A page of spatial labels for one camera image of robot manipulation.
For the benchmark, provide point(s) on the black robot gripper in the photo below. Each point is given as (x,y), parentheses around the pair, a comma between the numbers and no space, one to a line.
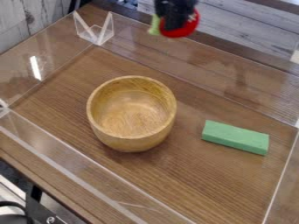
(175,17)

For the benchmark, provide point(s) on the light wooden bowl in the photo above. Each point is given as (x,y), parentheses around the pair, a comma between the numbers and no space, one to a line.
(131,113)

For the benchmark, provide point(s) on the clear acrylic tray walls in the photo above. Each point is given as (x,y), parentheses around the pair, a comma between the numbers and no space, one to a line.
(189,181)

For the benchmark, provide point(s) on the green rectangular sponge block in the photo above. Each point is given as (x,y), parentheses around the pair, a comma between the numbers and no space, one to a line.
(236,137)

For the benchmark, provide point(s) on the black table leg clamp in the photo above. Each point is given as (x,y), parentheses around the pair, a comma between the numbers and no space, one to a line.
(38,213)

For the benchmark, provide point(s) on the clear acrylic corner bracket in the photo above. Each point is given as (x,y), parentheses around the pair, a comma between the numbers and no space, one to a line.
(95,34)

